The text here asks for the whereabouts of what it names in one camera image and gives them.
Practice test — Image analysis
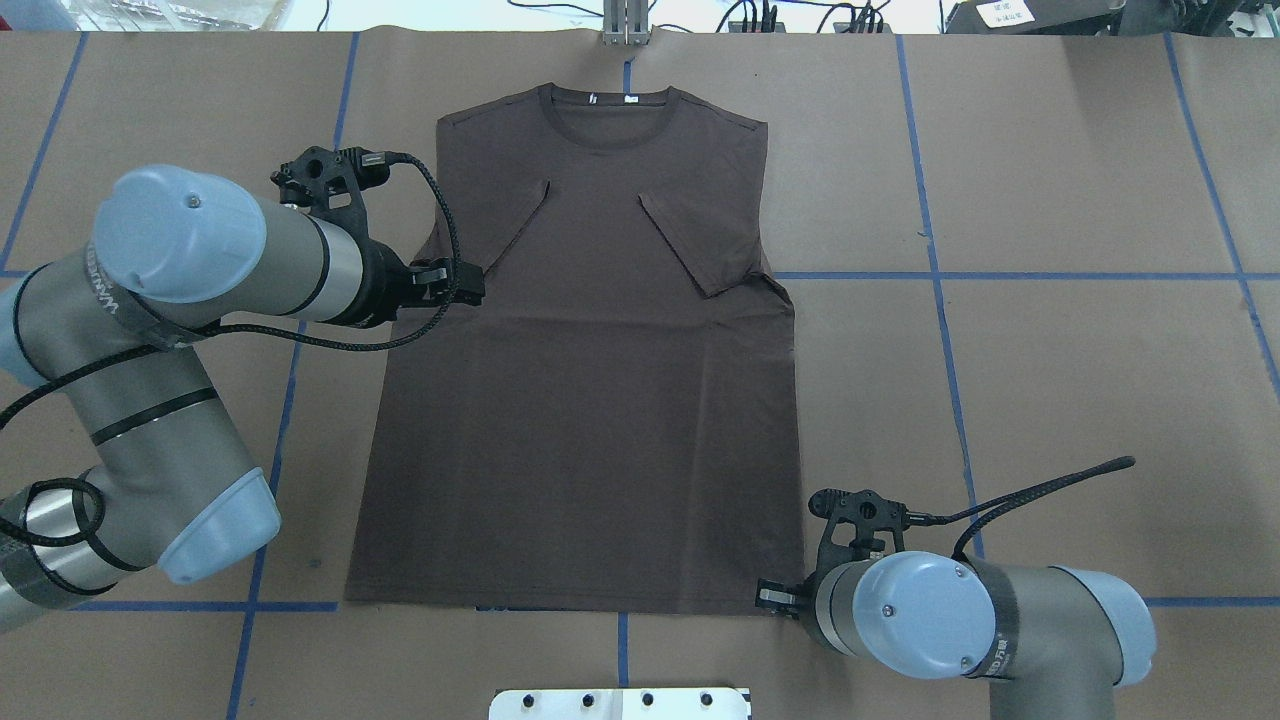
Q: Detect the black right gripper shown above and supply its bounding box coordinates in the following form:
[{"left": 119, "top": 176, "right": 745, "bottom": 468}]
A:
[{"left": 756, "top": 570, "right": 829, "bottom": 626}]

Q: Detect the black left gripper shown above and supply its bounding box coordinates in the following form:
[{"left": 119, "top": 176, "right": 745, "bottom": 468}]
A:
[{"left": 349, "top": 240, "right": 486, "bottom": 328}]

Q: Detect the dark brown t-shirt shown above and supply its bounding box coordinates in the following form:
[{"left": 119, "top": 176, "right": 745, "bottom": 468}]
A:
[{"left": 343, "top": 85, "right": 804, "bottom": 616}]

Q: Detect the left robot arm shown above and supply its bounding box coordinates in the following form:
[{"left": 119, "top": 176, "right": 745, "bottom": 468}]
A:
[{"left": 3, "top": 149, "right": 485, "bottom": 632}]

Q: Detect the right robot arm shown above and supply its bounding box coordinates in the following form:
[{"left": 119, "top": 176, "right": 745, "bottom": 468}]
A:
[{"left": 755, "top": 551, "right": 1158, "bottom": 719}]

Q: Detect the black power strip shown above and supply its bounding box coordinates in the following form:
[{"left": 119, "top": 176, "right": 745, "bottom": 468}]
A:
[{"left": 716, "top": 1, "right": 892, "bottom": 35}]

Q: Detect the brown paper table cover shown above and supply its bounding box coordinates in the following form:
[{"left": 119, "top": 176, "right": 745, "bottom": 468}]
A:
[{"left": 3, "top": 27, "right": 1277, "bottom": 719}]

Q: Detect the clear plastic bag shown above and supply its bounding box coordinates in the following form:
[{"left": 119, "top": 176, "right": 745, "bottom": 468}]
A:
[{"left": 60, "top": 1, "right": 294, "bottom": 32}]

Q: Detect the black label box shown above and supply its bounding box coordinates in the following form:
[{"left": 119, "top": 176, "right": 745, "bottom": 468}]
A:
[{"left": 943, "top": 1, "right": 1126, "bottom": 36}]

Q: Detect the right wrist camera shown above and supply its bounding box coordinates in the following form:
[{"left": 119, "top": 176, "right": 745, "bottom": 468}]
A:
[{"left": 806, "top": 488, "right": 908, "bottom": 577}]

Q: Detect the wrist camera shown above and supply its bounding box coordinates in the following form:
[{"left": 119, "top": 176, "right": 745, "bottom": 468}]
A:
[
  {"left": 806, "top": 488, "right": 908, "bottom": 577},
  {"left": 270, "top": 146, "right": 390, "bottom": 240}
]

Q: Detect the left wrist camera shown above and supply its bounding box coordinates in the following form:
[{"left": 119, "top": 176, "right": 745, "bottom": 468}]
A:
[{"left": 270, "top": 146, "right": 390, "bottom": 240}]

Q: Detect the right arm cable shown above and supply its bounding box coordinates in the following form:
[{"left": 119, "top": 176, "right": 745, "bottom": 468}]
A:
[{"left": 900, "top": 456, "right": 1137, "bottom": 561}]

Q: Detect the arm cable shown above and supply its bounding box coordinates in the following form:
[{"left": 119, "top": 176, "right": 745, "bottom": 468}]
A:
[
  {"left": 0, "top": 152, "right": 463, "bottom": 577},
  {"left": 900, "top": 456, "right": 1137, "bottom": 561}
]

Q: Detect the white camera mast base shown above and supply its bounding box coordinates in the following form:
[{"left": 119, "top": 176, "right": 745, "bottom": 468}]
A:
[{"left": 488, "top": 687, "right": 754, "bottom": 719}]

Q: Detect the aluminium frame post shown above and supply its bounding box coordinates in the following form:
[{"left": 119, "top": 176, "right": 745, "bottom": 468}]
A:
[{"left": 602, "top": 0, "right": 652, "bottom": 47}]

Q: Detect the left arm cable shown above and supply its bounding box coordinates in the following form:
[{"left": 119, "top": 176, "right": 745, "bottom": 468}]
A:
[{"left": 0, "top": 152, "right": 463, "bottom": 577}]

